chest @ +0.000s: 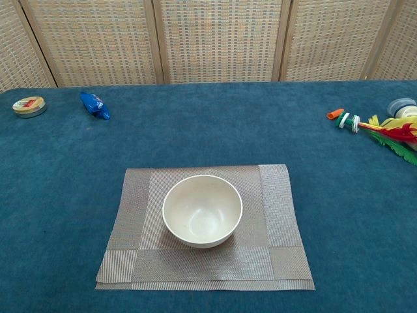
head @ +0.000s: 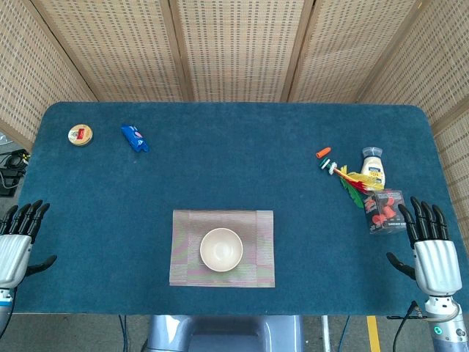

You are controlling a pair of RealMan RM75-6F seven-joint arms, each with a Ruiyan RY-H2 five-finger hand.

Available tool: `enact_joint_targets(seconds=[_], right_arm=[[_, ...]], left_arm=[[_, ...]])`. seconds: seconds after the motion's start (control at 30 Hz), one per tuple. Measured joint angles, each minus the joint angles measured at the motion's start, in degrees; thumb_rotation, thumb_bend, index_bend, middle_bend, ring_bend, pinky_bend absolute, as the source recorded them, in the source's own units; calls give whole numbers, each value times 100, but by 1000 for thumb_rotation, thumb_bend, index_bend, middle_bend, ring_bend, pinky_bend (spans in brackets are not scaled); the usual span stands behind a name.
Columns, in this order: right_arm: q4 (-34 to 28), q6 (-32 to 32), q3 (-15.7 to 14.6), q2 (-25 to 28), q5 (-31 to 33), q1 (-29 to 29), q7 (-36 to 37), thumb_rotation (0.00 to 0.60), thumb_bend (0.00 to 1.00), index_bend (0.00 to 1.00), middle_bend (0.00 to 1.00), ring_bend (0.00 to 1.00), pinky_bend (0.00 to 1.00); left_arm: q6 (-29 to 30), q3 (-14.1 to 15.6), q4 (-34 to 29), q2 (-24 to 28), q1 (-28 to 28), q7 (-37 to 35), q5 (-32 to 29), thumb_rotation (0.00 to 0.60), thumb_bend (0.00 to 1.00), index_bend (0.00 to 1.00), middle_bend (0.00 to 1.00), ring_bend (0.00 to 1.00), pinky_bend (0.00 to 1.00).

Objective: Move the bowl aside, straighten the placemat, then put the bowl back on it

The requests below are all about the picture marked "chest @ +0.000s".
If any white round bowl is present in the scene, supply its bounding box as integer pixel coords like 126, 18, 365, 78
162, 174, 244, 249

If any grey-brown woven placemat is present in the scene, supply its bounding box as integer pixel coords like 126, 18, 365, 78
94, 164, 316, 291

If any woven bamboo folding screen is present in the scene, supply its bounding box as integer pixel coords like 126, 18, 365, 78
0, 0, 417, 94

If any blue snack packet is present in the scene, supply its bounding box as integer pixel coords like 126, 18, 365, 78
79, 91, 112, 121

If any colourful feather shuttlecock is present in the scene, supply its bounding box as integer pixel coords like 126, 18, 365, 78
337, 112, 417, 167

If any blue felt table cover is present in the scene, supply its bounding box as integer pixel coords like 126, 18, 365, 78
0, 79, 417, 313

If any round tin with red label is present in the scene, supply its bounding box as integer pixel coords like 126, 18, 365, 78
12, 97, 48, 119

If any white mayonnaise squeeze bottle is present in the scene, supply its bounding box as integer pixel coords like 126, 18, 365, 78
381, 97, 417, 144

